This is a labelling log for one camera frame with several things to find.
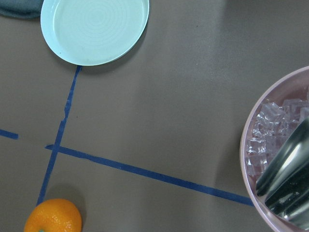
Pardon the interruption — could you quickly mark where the light green plate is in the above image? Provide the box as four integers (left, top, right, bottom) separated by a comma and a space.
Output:
41, 0, 150, 66

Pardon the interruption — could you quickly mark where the dark grey folded cloth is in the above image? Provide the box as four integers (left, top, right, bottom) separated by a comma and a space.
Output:
0, 0, 43, 19

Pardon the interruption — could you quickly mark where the pink bowl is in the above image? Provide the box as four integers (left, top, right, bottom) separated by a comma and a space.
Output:
240, 67, 309, 232

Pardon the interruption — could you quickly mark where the metal scoop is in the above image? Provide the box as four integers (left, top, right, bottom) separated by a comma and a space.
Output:
256, 118, 309, 230

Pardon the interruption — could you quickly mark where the orange fruit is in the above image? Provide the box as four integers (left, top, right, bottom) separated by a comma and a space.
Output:
24, 199, 82, 232

